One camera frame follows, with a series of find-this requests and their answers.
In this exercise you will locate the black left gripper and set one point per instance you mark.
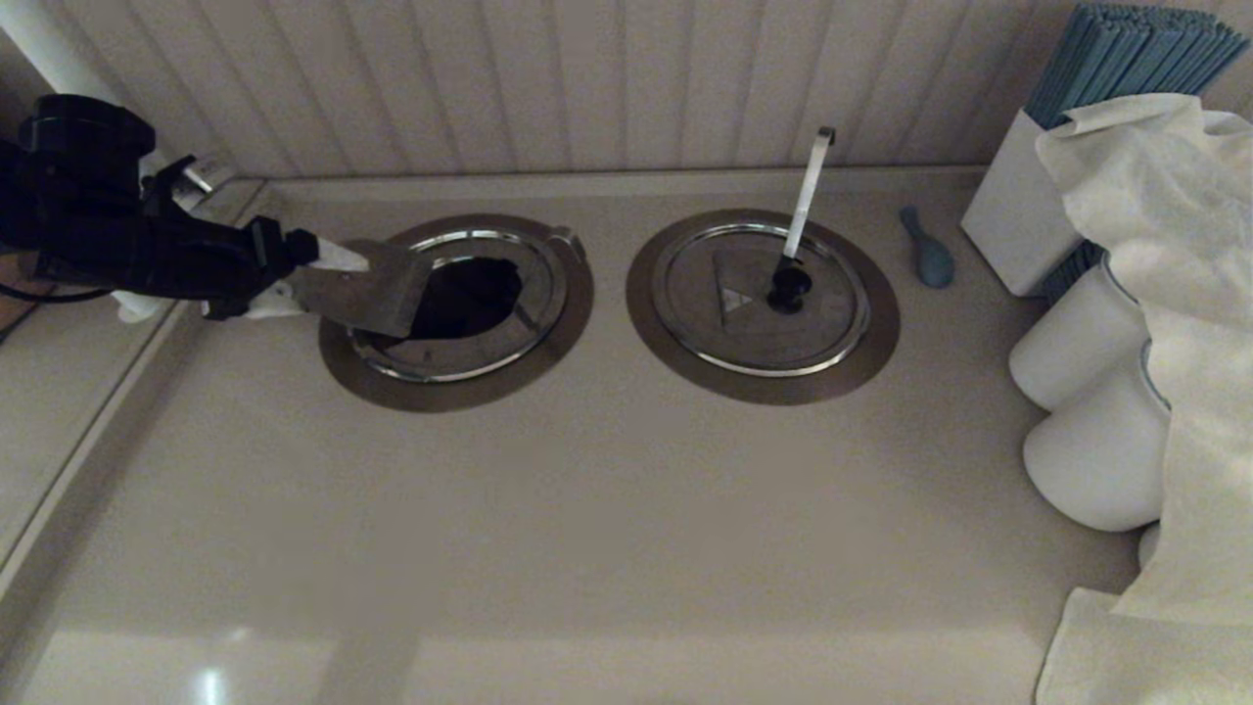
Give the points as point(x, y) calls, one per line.
point(176, 259)

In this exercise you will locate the white square holder box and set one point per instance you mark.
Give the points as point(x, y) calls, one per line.
point(1010, 213)

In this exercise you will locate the steel hinged pot lid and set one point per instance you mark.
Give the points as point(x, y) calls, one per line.
point(362, 294)
point(812, 323)

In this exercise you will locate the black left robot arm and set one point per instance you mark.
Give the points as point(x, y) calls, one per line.
point(78, 137)

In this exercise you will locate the blue ribbed pack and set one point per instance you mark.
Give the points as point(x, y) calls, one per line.
point(1070, 272)

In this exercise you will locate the white cup stack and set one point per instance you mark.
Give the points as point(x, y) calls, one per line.
point(1090, 460)
point(1065, 343)
point(1146, 544)

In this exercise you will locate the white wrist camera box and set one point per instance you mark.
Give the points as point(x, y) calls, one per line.
point(208, 174)

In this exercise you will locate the blue rice paddle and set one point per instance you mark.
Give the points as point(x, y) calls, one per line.
point(932, 262)

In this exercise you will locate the white cloth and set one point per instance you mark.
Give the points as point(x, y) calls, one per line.
point(1180, 245)

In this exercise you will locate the blue straw bundle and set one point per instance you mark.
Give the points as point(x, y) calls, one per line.
point(1111, 57)

